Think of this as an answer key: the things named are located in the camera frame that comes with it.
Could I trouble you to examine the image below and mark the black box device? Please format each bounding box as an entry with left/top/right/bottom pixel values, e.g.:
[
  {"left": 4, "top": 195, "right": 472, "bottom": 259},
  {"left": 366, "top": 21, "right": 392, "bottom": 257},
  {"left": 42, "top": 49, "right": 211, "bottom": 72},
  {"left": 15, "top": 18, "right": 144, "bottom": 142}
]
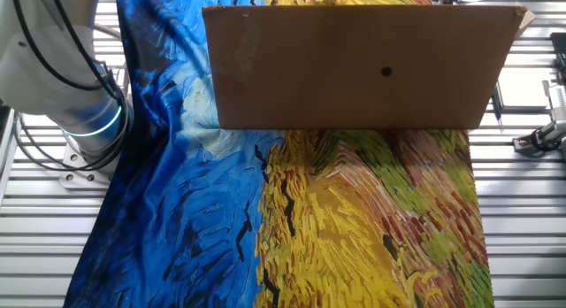
[{"left": 549, "top": 32, "right": 566, "bottom": 83}]

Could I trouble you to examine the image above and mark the silver slotted bracket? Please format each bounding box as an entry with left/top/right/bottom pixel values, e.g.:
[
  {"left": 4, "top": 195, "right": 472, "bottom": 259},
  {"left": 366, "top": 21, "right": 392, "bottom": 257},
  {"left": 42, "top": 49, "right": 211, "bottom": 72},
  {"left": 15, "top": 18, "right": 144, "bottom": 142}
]
[{"left": 541, "top": 80, "right": 566, "bottom": 123}]

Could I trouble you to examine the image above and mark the black base cable loop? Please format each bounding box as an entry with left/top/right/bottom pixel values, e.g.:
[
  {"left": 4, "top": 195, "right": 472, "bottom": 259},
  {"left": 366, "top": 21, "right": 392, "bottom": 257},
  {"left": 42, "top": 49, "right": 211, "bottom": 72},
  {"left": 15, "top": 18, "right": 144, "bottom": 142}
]
[{"left": 12, "top": 99, "right": 132, "bottom": 173}]

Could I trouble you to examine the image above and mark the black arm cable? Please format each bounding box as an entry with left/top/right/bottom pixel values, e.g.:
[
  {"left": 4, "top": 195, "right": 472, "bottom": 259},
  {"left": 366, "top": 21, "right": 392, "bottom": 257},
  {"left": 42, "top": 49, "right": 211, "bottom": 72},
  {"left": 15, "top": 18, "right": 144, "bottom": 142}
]
[{"left": 11, "top": 0, "right": 130, "bottom": 104}]

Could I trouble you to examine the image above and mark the grey clamp device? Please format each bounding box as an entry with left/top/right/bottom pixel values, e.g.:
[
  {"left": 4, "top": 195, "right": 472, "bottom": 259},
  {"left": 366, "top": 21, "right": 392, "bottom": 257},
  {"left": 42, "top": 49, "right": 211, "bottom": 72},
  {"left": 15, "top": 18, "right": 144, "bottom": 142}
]
[{"left": 512, "top": 119, "right": 566, "bottom": 161}]

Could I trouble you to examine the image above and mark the painting print cloth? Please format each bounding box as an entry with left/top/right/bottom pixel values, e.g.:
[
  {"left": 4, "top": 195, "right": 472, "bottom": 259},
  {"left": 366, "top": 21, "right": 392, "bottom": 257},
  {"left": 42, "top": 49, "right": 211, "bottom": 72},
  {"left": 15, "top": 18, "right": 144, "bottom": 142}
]
[{"left": 63, "top": 0, "right": 495, "bottom": 308}]

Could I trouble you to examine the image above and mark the grey flat tray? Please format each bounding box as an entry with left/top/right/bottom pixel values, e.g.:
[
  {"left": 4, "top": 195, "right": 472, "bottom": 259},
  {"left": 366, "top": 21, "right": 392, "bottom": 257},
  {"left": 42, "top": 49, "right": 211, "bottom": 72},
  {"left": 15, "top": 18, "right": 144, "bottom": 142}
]
[{"left": 494, "top": 66, "right": 552, "bottom": 113}]

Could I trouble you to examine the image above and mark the brown cardboard box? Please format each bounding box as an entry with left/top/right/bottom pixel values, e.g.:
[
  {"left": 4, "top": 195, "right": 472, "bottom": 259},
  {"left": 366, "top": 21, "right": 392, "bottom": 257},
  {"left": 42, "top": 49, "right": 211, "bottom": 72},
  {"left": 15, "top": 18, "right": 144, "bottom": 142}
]
[{"left": 202, "top": 2, "right": 537, "bottom": 131}]

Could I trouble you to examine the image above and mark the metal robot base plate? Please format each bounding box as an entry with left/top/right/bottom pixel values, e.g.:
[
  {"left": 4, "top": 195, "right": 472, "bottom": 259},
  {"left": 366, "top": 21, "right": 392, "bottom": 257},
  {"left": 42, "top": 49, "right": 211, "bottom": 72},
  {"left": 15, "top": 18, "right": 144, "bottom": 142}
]
[{"left": 58, "top": 142, "right": 114, "bottom": 189}]

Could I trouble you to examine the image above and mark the dark pen tool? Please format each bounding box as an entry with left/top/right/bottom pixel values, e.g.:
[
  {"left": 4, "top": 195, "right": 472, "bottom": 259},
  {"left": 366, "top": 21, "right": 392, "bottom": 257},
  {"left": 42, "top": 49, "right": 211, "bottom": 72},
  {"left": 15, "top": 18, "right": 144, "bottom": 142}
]
[{"left": 490, "top": 81, "right": 505, "bottom": 135}]

